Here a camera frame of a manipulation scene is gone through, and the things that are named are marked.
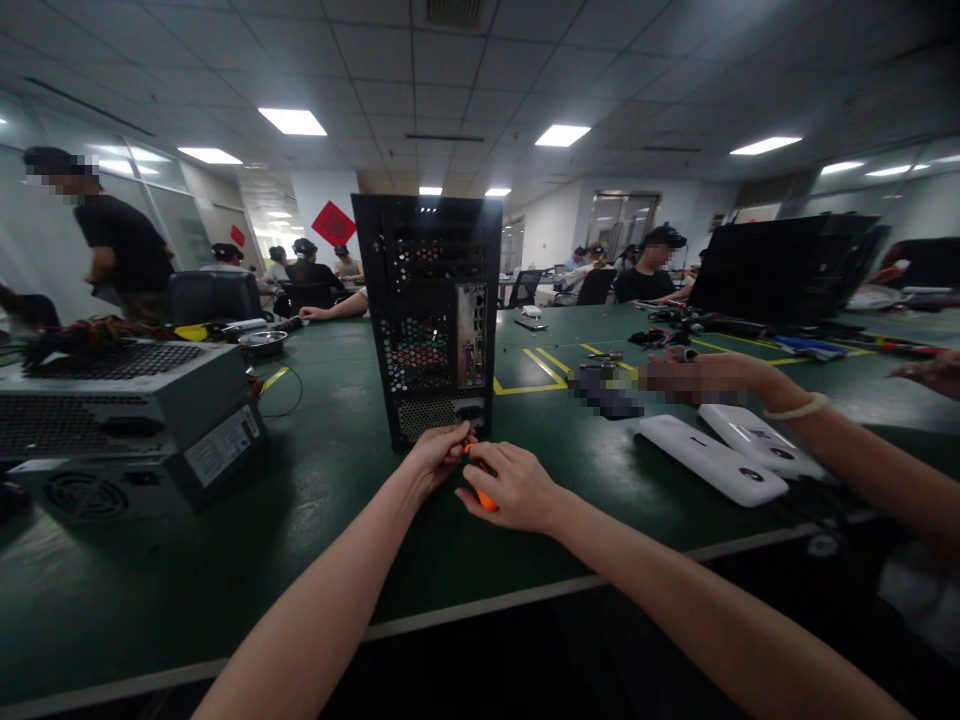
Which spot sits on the person's right hand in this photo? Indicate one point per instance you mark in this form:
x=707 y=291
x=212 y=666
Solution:
x=517 y=487

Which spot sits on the person's left hand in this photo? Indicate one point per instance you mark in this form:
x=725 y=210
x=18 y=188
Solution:
x=439 y=454

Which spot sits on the person's left fingers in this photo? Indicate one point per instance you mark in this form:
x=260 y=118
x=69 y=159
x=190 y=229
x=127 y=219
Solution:
x=459 y=436

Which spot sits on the person's right fingers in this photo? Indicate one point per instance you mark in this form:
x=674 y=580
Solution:
x=480 y=478

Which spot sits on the dark smartphone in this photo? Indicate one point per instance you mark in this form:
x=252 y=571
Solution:
x=530 y=324

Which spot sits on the black upright computer case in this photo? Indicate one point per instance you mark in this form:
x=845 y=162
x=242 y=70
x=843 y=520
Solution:
x=427 y=300

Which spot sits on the black mesh office chair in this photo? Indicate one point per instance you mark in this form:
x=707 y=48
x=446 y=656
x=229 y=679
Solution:
x=525 y=287

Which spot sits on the round metal bowl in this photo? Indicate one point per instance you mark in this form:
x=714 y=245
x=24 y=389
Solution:
x=262 y=342

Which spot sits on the white power bank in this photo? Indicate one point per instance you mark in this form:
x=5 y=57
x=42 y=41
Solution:
x=712 y=461
x=757 y=439

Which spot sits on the grey power supply unit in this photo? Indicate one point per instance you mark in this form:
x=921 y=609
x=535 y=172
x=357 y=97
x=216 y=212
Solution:
x=112 y=397
x=150 y=472

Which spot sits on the black computer case panel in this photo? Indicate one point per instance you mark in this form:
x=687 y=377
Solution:
x=780 y=266

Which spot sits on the red diamond wall decoration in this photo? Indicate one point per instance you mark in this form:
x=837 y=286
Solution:
x=334 y=223

